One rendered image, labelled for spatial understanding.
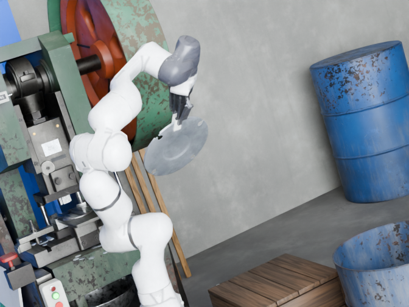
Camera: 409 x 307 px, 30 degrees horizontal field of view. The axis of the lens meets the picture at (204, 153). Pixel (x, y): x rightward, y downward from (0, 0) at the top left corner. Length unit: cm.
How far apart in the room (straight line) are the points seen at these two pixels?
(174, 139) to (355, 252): 78
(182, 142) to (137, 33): 44
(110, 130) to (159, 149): 58
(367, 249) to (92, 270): 106
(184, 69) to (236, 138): 240
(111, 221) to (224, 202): 251
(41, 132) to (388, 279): 146
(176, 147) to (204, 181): 187
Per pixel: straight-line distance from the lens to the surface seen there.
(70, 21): 348
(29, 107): 312
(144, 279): 250
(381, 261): 287
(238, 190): 488
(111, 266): 306
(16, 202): 334
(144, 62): 252
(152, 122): 303
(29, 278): 295
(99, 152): 227
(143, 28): 292
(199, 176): 474
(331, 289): 289
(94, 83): 349
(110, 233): 245
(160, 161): 290
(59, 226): 317
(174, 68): 248
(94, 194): 231
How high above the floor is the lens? 139
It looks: 10 degrees down
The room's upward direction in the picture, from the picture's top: 17 degrees counter-clockwise
